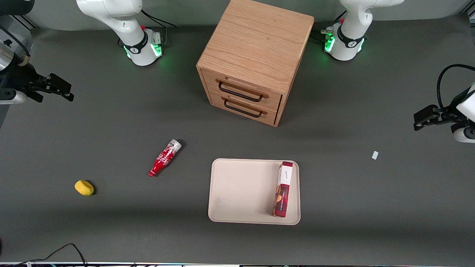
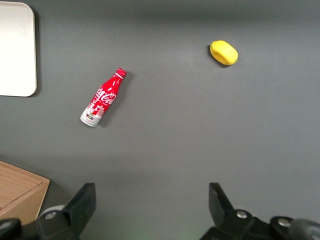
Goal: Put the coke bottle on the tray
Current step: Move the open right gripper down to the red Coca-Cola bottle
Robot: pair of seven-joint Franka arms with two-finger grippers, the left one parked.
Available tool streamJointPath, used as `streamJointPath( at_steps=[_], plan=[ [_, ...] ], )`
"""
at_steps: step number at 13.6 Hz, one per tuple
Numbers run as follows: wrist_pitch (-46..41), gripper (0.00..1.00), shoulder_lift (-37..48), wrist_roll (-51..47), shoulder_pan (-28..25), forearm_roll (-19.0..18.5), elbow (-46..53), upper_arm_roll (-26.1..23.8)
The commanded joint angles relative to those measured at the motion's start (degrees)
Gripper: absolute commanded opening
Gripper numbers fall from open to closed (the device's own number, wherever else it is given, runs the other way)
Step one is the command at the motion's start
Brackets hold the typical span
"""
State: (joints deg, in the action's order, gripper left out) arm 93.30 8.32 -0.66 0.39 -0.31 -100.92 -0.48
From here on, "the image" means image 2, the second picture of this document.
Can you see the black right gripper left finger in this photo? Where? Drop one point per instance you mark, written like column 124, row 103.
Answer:
column 80, row 207

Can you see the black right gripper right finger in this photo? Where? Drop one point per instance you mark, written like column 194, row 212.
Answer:
column 222, row 215

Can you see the red soda can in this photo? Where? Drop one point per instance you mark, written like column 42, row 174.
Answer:
column 105, row 97

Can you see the white rectangular tray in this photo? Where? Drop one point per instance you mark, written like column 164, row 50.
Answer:
column 15, row 50

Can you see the wooden drawer cabinet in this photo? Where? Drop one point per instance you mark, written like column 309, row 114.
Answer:
column 17, row 190

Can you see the yellow lemon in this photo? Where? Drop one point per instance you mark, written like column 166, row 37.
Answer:
column 223, row 52

